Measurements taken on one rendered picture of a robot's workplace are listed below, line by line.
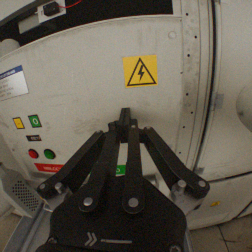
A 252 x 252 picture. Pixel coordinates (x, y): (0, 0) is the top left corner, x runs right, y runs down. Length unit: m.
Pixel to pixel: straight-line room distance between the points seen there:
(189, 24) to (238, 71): 0.20
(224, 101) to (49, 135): 0.50
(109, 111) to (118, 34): 0.13
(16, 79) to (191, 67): 0.43
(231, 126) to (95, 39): 0.48
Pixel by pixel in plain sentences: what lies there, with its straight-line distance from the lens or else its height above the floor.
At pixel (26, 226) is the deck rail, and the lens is 0.62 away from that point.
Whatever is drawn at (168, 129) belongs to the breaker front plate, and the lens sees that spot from 0.25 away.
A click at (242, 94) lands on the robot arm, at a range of 0.34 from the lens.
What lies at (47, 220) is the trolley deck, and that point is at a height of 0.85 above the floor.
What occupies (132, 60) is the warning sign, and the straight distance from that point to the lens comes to 0.21.
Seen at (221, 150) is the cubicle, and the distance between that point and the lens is 0.54.
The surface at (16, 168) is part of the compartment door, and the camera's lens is 0.69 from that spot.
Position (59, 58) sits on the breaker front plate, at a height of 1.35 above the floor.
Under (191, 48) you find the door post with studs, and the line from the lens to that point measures 0.38.
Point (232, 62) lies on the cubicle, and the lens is 0.43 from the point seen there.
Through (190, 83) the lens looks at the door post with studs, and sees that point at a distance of 0.38.
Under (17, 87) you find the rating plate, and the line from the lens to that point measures 0.32.
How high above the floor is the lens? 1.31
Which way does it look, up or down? 26 degrees down
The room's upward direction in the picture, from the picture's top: 7 degrees counter-clockwise
